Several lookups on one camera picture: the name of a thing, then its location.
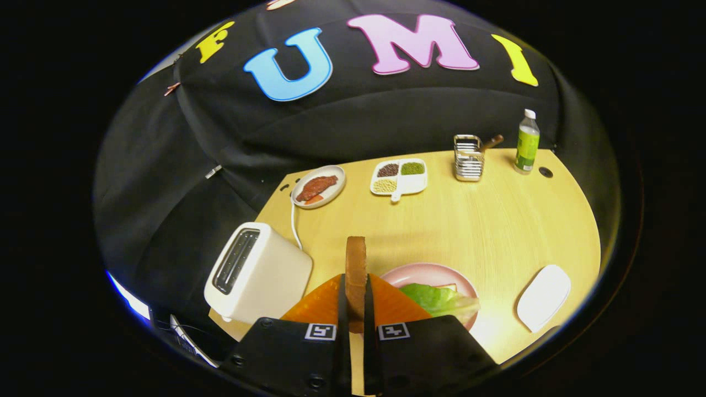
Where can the white toaster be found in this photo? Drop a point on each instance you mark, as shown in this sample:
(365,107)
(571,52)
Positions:
(270,281)

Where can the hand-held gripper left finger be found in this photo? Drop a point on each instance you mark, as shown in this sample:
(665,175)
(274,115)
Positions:
(287,358)

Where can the black table grommet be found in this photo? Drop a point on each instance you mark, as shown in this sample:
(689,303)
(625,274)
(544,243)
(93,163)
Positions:
(546,172)

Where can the green lettuce leaf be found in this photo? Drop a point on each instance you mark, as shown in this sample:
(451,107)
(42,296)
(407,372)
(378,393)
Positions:
(436,300)

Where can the red meat slice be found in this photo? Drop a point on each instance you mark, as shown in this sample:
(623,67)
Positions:
(315,187)

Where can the orange cloth clip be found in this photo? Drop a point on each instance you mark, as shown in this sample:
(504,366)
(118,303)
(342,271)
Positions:
(172,88)

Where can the bread slice under ham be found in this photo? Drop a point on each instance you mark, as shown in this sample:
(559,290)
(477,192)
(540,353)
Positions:
(448,287)

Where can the white divided dish with beans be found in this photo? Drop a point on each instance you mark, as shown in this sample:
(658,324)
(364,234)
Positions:
(408,184)

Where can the white square plate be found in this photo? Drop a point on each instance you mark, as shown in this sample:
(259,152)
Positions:
(543,298)

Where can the black backdrop cloth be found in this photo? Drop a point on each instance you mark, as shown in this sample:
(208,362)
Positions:
(353,121)

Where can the toasted bread slice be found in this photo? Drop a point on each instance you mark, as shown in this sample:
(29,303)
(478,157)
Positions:
(356,275)

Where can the metal utensil holder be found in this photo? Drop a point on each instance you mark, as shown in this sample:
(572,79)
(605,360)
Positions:
(469,162)

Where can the white cloth clip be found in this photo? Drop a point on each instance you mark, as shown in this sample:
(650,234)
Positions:
(213,172)

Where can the pink round plate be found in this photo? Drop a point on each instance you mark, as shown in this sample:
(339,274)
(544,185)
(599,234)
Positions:
(419,273)

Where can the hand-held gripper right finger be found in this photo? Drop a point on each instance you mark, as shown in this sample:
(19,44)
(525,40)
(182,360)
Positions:
(430,358)

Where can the green label plastic bottle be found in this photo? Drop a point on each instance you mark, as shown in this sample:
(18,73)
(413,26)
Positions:
(527,146)

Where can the white oval plate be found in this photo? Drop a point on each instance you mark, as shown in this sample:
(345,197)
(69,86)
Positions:
(333,190)

